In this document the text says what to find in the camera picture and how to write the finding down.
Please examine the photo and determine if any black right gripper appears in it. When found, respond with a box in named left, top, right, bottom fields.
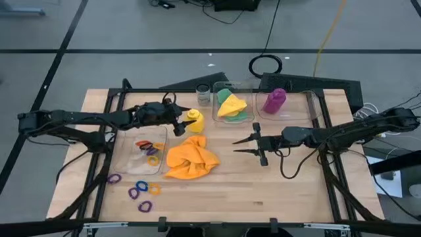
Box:
left=232, top=122, right=287, bottom=167

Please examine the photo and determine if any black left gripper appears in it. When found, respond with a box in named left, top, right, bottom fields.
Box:
left=132, top=101, right=197, bottom=138

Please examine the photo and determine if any yellow plastic water bottle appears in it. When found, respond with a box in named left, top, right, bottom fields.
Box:
left=186, top=108, right=206, bottom=134

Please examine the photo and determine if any pale yellow cloth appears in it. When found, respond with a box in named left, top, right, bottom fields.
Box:
left=216, top=93, right=249, bottom=118

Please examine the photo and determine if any green microfiber cloth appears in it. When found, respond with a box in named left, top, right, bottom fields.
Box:
left=216, top=88, right=249, bottom=124

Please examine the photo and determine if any pink plastic water bottle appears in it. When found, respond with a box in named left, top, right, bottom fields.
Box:
left=262, top=87, right=288, bottom=115

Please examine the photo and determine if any clear glass jar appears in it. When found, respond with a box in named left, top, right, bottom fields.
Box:
left=195, top=83, right=212, bottom=107

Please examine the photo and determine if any clear plastic bin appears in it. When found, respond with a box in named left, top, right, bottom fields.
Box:
left=113, top=125, right=169, bottom=176
left=211, top=80, right=256, bottom=125
left=253, top=90, right=322, bottom=122

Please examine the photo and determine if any orange microfiber cloth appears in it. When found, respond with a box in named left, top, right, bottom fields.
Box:
left=164, top=134, right=222, bottom=181

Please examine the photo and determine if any black equipment box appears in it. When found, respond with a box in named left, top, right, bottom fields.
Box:
left=212, top=0, right=261, bottom=13

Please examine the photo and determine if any grey table leg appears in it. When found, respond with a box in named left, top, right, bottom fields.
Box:
left=0, top=0, right=46, bottom=16

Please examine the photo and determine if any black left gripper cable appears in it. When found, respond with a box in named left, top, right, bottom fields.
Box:
left=161, top=92, right=178, bottom=107

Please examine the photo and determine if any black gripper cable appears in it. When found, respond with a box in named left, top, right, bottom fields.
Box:
left=161, top=92, right=178, bottom=107
left=278, top=144, right=326, bottom=180

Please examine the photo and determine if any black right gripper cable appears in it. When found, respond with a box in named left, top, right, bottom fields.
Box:
left=278, top=144, right=326, bottom=180

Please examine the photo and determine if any coiled black floor cable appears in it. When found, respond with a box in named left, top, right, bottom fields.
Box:
left=247, top=53, right=284, bottom=80

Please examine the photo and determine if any black aluminium frame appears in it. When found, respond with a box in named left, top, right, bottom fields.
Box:
left=0, top=78, right=421, bottom=237

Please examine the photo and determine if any silver aluminium rail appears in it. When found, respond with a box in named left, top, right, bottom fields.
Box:
left=302, top=223, right=351, bottom=231
left=82, top=222, right=129, bottom=230

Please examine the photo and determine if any white cable bundle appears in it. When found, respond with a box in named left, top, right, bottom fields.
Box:
left=353, top=101, right=404, bottom=138

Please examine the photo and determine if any black hanging cable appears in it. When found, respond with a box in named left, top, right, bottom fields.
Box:
left=262, top=0, right=281, bottom=57

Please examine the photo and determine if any yellow power cable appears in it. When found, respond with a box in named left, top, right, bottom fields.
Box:
left=311, top=0, right=348, bottom=78

